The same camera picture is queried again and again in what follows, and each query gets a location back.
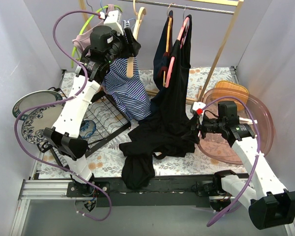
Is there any cream wooden hanger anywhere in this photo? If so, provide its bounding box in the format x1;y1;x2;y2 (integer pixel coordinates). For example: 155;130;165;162
126;0;146;78

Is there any black tank top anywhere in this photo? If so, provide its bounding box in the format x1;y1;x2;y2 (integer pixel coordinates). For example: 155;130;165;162
119;118;195;190

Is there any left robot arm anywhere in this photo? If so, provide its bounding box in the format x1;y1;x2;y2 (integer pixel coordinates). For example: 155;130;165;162
43;25;141;197

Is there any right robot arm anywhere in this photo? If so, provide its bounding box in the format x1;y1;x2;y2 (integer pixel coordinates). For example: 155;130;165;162
190;97;295;230

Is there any navy garment on hanger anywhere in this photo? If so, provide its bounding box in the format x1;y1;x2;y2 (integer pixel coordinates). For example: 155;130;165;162
153;18;170;90

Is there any blue striped tank top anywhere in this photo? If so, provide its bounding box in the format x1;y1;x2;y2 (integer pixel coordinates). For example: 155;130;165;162
102;59;151;121

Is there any mauve tank top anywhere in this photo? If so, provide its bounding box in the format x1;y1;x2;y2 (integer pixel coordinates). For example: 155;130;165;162
72;4;118;57

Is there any thin wooden hanger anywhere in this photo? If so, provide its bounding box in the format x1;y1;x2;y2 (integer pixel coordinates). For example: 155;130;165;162
163;4;173;86

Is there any green plastic hanger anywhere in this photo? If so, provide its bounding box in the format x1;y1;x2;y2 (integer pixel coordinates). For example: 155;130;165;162
71;4;123;69

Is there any pink hanger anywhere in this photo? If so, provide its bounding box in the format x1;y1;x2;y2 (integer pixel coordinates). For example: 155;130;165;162
165;15;190;88

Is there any pink transparent basin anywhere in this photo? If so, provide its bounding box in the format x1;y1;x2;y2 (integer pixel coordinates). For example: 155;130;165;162
199;89;275;165

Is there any black hanging garment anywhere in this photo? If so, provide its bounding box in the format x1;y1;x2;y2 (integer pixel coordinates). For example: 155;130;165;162
151;14;192;123

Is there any floral tablecloth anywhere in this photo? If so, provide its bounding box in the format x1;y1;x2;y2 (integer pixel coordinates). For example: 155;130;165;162
37;67;246;179

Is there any small blue floral bowl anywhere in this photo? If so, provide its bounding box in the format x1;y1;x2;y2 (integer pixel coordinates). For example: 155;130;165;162
79;119;96;139

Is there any green rimmed plate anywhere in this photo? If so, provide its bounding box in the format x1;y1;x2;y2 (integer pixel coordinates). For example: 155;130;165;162
12;90;63;118

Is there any wooden clothes rack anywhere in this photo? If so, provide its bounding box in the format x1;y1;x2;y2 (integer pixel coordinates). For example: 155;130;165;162
80;0;244;104

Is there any blue floral plate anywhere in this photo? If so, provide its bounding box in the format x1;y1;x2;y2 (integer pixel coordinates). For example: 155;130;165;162
21;103;64;145

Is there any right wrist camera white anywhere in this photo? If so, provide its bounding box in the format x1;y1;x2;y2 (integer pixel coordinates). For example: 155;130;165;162
190;102;206;115

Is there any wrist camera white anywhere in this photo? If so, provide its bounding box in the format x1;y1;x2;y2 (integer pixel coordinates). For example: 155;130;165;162
104;10;124;35
190;102;206;115

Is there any light blue wire hanger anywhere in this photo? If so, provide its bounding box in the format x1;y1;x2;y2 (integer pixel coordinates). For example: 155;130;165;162
98;0;136;28

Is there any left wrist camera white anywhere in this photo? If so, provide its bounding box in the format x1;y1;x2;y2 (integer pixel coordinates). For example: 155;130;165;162
104;10;124;35

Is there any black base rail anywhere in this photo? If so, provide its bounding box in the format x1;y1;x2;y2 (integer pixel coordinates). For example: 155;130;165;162
66;176;227;208

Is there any black wire dish rack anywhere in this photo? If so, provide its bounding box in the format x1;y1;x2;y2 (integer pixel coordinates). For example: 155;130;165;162
43;90;131;167

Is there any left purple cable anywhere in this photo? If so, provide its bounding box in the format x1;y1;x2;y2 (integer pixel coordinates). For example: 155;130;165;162
14;10;113;221

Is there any purple cable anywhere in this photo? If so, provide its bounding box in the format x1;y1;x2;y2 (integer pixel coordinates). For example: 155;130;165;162
14;10;113;221
201;96;263;227

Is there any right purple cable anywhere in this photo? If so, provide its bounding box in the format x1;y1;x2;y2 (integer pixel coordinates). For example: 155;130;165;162
201;96;263;227

